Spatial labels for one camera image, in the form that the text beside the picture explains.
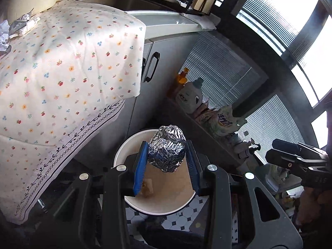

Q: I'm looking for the orange spray bottle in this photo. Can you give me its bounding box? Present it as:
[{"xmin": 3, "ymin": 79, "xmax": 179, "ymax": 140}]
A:
[{"xmin": 168, "ymin": 67, "xmax": 190, "ymax": 99}]

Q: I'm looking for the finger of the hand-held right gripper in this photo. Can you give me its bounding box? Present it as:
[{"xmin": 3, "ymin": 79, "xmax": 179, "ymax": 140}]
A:
[
  {"xmin": 272, "ymin": 139, "xmax": 303, "ymax": 152},
  {"xmin": 265, "ymin": 149, "xmax": 305, "ymax": 172}
]

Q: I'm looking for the white paper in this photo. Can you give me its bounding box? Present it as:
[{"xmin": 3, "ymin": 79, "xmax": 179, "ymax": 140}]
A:
[{"xmin": 0, "ymin": 21, "xmax": 12, "ymax": 54}]

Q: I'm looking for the white folded cloth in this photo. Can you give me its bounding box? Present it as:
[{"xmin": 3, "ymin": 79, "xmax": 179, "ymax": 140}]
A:
[{"xmin": 182, "ymin": 12, "xmax": 217, "ymax": 31}]

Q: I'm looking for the aluminium foil ball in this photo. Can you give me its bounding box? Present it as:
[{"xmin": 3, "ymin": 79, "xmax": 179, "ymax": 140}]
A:
[{"xmin": 148, "ymin": 125, "xmax": 187, "ymax": 173}]

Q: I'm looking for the white detergent jug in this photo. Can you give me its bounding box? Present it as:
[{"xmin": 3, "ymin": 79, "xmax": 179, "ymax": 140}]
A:
[{"xmin": 176, "ymin": 78, "xmax": 204, "ymax": 114}]

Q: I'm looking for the printed detergent bag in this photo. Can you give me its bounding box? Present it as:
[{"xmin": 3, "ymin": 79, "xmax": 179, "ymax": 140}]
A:
[{"xmin": 207, "ymin": 105, "xmax": 248, "ymax": 137}]

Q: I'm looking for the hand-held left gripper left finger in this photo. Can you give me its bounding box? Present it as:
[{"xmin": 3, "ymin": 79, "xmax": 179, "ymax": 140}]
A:
[{"xmin": 39, "ymin": 141, "xmax": 150, "ymax": 249}]

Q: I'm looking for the reddish snack packet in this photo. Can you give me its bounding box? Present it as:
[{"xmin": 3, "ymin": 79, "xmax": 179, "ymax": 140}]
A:
[{"xmin": 193, "ymin": 100, "xmax": 216, "ymax": 125}]

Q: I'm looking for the stainless steel sink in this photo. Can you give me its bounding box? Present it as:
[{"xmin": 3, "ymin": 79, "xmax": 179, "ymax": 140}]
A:
[{"xmin": 74, "ymin": 0, "xmax": 180, "ymax": 14}]

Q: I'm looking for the floral white tablecloth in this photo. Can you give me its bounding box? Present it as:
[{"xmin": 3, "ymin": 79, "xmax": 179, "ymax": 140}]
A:
[{"xmin": 0, "ymin": 0, "xmax": 147, "ymax": 225}]

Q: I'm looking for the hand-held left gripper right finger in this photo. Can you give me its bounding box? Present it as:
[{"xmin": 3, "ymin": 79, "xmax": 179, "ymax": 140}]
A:
[{"xmin": 185, "ymin": 140, "xmax": 304, "ymax": 249}]

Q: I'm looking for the white round waste bin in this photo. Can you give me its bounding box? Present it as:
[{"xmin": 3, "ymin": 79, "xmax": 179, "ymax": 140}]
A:
[{"xmin": 113, "ymin": 128, "xmax": 198, "ymax": 216}]

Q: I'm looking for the black cabinet handle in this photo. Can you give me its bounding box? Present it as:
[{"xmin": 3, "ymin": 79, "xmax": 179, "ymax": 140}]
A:
[{"xmin": 143, "ymin": 52, "xmax": 161, "ymax": 83}]

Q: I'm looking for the foil wrapper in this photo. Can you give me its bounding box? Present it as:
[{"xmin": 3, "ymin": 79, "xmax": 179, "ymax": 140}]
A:
[{"xmin": 9, "ymin": 13, "xmax": 41, "ymax": 36}]

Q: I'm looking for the person's right hand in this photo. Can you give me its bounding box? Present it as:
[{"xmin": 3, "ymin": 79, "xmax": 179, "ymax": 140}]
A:
[{"xmin": 296, "ymin": 186, "xmax": 332, "ymax": 231}]

